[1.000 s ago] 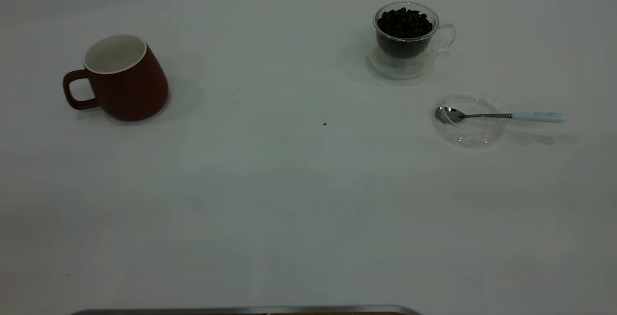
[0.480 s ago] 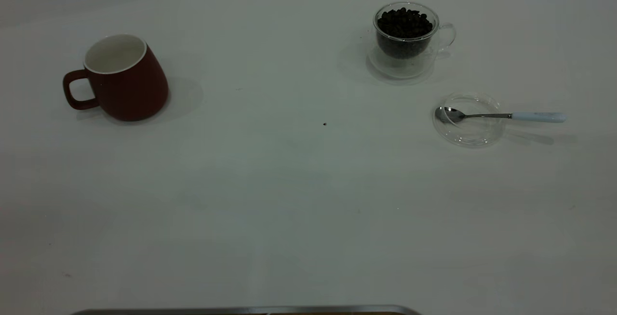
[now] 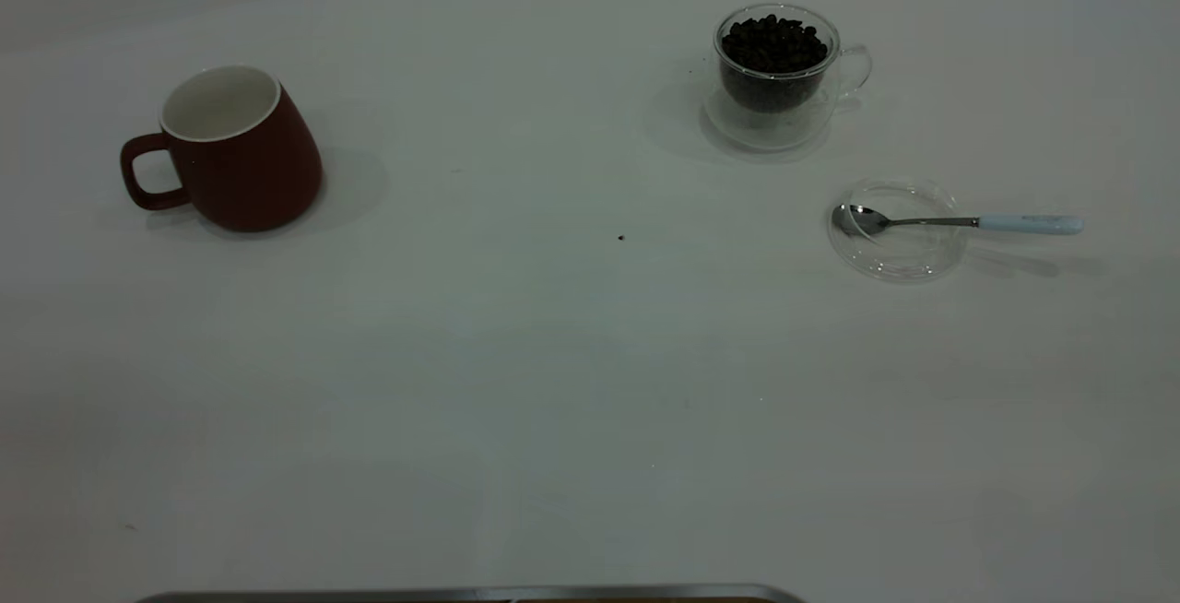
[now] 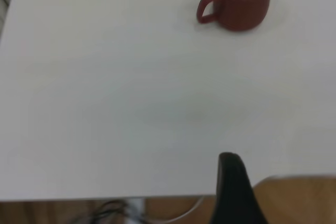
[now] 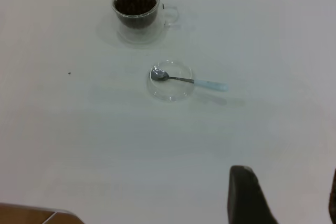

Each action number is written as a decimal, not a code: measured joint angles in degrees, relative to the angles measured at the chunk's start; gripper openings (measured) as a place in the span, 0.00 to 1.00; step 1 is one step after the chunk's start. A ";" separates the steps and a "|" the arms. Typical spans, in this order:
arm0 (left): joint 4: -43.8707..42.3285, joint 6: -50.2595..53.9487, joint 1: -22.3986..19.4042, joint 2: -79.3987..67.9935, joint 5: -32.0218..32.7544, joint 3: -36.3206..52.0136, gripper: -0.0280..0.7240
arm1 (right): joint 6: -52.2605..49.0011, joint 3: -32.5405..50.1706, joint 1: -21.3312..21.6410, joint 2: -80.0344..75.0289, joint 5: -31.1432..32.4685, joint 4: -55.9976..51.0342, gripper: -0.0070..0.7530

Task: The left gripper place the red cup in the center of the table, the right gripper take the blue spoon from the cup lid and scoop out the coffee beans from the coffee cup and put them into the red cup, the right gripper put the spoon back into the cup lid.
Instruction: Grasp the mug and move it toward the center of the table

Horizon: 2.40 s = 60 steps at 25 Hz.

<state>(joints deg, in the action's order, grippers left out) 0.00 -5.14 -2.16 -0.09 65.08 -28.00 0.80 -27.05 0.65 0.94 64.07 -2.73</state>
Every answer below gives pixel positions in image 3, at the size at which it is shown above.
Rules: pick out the red ceramic mug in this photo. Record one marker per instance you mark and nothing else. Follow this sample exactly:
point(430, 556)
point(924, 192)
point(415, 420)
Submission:
point(249, 170)

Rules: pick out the clear glass cup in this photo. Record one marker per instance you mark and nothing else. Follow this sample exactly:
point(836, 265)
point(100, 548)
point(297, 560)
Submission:
point(765, 128)

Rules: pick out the roasted coffee beans pile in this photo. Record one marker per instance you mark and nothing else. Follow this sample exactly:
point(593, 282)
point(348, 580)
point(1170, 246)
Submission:
point(774, 45)

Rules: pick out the clear glass saucer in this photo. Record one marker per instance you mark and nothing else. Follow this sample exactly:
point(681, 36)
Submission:
point(903, 257)

